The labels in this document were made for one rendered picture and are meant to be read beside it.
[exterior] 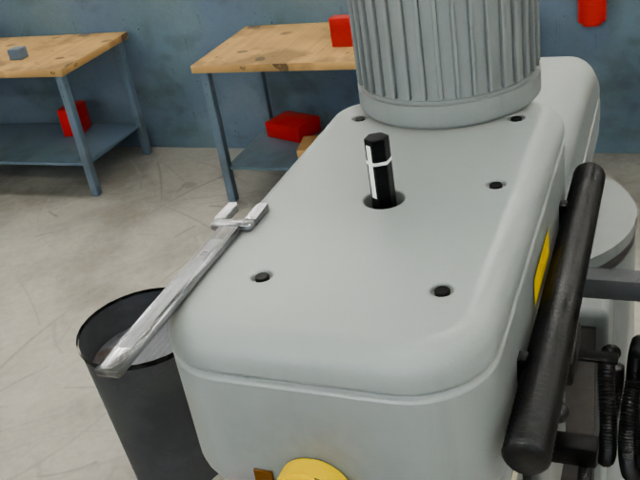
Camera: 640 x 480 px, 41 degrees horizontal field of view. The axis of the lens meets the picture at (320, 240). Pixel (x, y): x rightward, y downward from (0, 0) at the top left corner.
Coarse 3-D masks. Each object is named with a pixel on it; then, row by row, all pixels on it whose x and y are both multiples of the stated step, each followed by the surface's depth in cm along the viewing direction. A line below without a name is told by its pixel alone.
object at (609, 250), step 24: (624, 192) 137; (600, 216) 132; (624, 216) 131; (600, 240) 126; (624, 240) 125; (600, 264) 123; (624, 264) 128; (600, 312) 117; (624, 312) 129; (600, 336) 118; (624, 336) 129; (624, 360) 129; (576, 384) 123; (624, 384) 130; (576, 408) 125; (576, 432) 128
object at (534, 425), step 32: (576, 192) 88; (576, 224) 83; (576, 256) 78; (544, 288) 76; (576, 288) 74; (544, 320) 70; (576, 320) 71; (544, 352) 66; (544, 384) 63; (512, 416) 62; (544, 416) 61; (512, 448) 59; (544, 448) 58
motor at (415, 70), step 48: (384, 0) 82; (432, 0) 80; (480, 0) 81; (528, 0) 84; (384, 48) 85; (432, 48) 83; (480, 48) 83; (528, 48) 86; (384, 96) 89; (432, 96) 85; (480, 96) 85; (528, 96) 88
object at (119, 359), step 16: (224, 208) 77; (256, 208) 76; (224, 224) 74; (240, 224) 73; (256, 224) 74; (208, 240) 72; (224, 240) 71; (192, 256) 70; (208, 256) 69; (192, 272) 67; (176, 288) 65; (192, 288) 66; (160, 304) 64; (176, 304) 64; (144, 320) 62; (160, 320) 62; (128, 336) 61; (144, 336) 60; (112, 352) 59; (128, 352) 59; (96, 368) 58; (112, 368) 57; (128, 368) 58
